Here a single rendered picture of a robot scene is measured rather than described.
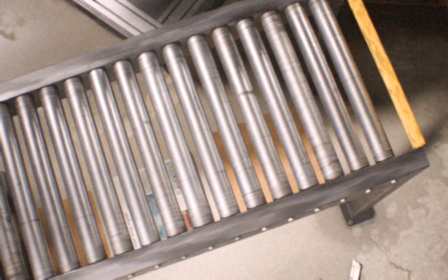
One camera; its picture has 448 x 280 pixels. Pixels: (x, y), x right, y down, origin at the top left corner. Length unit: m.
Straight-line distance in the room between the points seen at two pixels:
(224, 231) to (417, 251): 1.04
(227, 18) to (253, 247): 0.95
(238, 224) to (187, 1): 1.04
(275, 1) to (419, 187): 1.03
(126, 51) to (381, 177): 0.68
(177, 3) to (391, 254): 1.16
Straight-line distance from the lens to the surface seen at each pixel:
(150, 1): 2.28
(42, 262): 1.50
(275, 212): 1.44
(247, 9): 1.59
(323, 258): 2.25
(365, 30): 1.57
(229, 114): 1.49
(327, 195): 1.46
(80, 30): 2.52
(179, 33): 1.57
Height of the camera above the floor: 2.22
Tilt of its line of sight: 75 degrees down
